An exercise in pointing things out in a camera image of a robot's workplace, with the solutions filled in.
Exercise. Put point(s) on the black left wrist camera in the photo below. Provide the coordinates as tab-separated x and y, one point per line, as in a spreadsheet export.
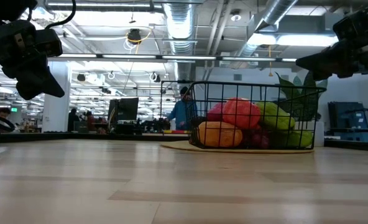
48	42

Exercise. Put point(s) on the purple grape bunch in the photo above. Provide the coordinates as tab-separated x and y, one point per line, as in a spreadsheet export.
257	138

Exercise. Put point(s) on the orange mango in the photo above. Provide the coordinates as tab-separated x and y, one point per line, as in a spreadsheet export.
219	134

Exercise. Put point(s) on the white building column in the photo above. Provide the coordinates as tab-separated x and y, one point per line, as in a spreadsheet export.
56	102

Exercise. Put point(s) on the green starfruit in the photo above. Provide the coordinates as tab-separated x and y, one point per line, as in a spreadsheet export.
275	115

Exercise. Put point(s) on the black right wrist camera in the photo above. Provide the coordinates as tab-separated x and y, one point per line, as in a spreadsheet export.
355	25

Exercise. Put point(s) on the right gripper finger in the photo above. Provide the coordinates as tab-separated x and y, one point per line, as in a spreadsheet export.
327	49
319	67

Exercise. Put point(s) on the black ceiling device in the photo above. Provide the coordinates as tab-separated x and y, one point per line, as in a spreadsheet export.
134	35

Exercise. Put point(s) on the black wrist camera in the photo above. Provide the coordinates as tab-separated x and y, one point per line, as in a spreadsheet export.
355	25
48	42

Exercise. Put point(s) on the green cucumber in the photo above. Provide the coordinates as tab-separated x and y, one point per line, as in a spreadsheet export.
296	139

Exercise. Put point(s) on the person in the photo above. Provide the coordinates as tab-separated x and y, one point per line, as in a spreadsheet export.
4	113
73	119
180	112

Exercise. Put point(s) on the round tan woven placemat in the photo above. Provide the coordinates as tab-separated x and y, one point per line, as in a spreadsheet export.
177	146

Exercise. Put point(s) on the orange bell pepper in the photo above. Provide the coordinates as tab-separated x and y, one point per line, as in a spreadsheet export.
241	112

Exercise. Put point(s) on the black computer monitor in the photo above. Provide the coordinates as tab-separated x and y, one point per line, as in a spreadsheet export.
125	109

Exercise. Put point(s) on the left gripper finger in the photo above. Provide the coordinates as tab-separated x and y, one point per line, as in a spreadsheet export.
36	87
52	79

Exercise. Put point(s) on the blue background machine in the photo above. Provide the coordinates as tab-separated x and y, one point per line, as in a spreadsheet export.
350	119

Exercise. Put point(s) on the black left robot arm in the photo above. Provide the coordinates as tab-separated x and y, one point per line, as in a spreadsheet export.
7	7

